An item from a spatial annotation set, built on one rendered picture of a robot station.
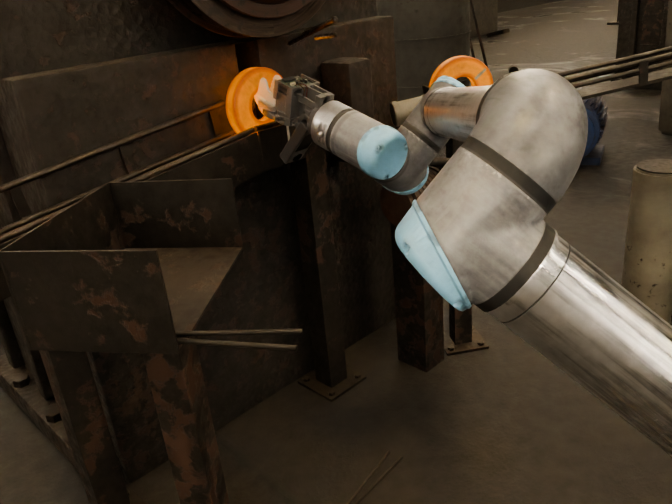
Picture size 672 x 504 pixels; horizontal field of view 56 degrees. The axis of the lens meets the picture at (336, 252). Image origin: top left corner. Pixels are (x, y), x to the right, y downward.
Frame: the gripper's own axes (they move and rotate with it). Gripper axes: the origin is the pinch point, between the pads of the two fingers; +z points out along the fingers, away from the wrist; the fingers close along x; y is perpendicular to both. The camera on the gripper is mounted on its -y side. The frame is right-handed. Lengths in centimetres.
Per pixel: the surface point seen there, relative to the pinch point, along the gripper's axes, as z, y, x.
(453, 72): -16.9, 3.5, -44.1
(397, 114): -12.4, -6.0, -31.6
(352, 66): -3.5, 3.8, -23.7
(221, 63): 7.6, 5.1, 4.1
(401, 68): 137, -75, -224
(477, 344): -43, -66, -47
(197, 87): 6.5, 1.5, 10.7
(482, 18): 377, -160, -695
